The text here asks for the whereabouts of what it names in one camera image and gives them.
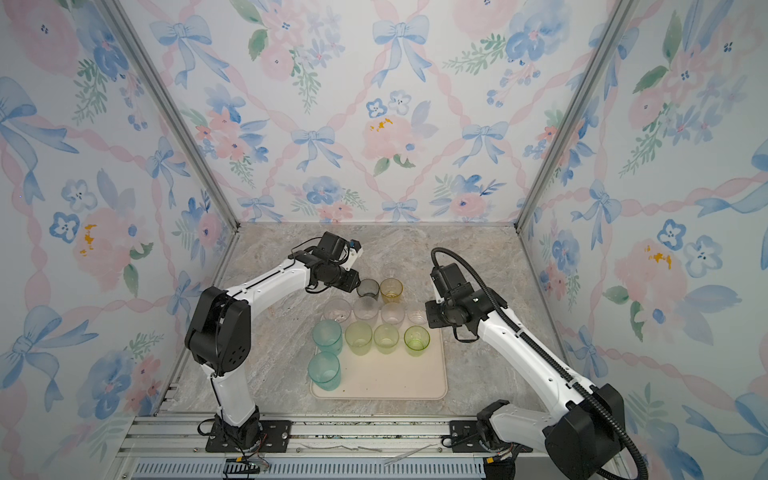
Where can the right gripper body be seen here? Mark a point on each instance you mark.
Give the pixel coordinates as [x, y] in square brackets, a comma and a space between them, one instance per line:
[439, 315]

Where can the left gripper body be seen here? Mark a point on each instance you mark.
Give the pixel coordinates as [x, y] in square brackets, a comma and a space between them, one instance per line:
[343, 279]

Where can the clear glass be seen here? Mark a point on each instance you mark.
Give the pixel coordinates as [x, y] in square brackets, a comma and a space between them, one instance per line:
[416, 313]

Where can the dark grey glass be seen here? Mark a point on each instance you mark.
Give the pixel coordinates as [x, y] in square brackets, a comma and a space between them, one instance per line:
[368, 288]

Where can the clear textured tumbler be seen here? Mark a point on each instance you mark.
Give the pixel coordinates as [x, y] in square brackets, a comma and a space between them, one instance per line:
[337, 309]

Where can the bright green smooth tumbler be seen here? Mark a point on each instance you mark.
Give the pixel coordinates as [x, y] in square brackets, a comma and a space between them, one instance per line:
[417, 340]

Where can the clear smooth tall tumbler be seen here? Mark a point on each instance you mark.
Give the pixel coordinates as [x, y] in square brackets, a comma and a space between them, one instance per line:
[366, 309]

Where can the frosted clear tumbler back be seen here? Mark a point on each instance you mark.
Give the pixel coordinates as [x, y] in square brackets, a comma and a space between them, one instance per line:
[393, 314]

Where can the yellow glass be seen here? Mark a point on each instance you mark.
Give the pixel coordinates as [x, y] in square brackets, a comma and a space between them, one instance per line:
[391, 290]

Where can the teal textured tumbler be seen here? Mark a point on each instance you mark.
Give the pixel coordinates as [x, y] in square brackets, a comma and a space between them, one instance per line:
[324, 370]
[327, 336]

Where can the light green textured tumbler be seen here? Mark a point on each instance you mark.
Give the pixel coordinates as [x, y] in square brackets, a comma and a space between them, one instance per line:
[386, 338]
[359, 337]

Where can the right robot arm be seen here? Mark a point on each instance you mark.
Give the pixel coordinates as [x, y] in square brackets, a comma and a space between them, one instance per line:
[581, 425]

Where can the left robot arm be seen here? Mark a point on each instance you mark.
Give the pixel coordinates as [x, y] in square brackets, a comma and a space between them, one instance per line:
[219, 337]

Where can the beige plastic tray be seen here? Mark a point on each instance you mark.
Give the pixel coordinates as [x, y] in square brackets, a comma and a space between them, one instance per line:
[397, 375]

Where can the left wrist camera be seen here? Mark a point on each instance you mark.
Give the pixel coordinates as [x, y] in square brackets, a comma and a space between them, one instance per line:
[354, 251]

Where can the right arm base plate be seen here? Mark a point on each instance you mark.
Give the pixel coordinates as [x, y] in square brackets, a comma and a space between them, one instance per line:
[465, 436]

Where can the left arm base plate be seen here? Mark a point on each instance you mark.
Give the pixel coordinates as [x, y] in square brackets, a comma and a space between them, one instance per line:
[263, 436]

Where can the aluminium front rail frame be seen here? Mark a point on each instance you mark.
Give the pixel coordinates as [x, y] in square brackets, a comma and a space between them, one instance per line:
[173, 446]

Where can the left aluminium corner post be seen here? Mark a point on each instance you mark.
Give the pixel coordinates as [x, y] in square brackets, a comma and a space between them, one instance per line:
[118, 21]

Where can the aluminium corner post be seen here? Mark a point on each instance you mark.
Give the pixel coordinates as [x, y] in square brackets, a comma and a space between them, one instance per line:
[118, 21]
[615, 27]

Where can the right aluminium corner post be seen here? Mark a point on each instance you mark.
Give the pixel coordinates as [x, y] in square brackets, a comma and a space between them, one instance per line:
[615, 27]

